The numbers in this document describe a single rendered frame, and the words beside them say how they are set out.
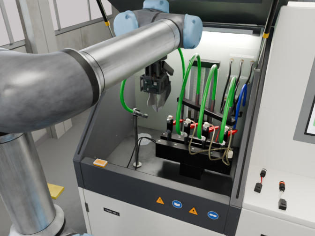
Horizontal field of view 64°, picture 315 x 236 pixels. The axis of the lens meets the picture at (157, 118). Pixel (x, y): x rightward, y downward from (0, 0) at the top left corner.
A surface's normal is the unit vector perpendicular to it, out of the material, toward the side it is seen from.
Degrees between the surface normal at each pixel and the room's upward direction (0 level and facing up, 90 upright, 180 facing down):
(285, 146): 76
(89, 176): 90
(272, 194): 0
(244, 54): 90
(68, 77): 60
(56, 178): 0
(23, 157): 90
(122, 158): 0
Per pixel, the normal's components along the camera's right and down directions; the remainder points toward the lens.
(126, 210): -0.37, 0.45
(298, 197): 0.00, -0.87
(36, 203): 0.76, 0.33
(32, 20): 0.96, 0.14
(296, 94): -0.36, 0.23
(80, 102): 0.75, 0.51
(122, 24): -0.55, 0.40
